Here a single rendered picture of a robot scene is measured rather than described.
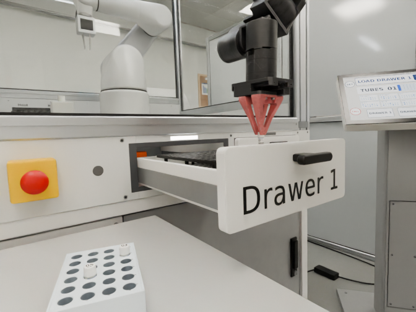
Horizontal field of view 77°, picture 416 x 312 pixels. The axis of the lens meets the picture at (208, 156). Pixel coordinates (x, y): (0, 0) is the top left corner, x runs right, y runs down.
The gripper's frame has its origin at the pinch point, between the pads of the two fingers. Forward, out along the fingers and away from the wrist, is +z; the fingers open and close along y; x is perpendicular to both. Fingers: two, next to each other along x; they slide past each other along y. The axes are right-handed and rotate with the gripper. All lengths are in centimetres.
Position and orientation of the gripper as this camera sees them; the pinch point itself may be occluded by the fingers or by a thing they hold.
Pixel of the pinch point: (260, 130)
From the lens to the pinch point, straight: 51.9
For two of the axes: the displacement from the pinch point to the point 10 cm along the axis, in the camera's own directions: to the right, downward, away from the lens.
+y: -5.9, -0.9, 8.0
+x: -8.1, 0.8, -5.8
